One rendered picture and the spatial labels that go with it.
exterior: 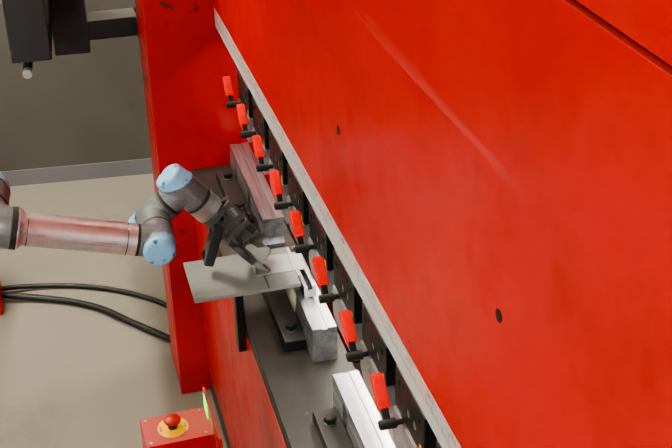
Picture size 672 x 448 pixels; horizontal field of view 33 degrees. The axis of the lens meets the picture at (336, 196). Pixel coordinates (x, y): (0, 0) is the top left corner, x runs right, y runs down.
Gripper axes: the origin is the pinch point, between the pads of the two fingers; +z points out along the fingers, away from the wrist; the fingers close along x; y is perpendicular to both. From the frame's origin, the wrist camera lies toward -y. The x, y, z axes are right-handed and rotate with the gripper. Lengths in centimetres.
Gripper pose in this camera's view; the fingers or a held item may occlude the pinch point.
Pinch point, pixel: (261, 263)
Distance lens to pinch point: 285.3
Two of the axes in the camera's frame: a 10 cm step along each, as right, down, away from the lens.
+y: 7.3, -6.7, -1.6
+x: -2.3, -4.6, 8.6
